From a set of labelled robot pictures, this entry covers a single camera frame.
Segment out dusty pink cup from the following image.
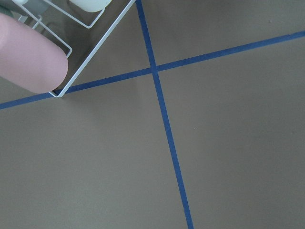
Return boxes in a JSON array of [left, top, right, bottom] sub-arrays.
[[0, 14, 68, 94]]

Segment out grey green cup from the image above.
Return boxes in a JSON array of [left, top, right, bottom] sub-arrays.
[[0, 0, 49, 16]]

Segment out white wire cup rack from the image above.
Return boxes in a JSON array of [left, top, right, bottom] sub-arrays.
[[13, 0, 135, 98]]

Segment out white cup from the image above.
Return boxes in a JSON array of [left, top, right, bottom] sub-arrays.
[[70, 0, 112, 12]]

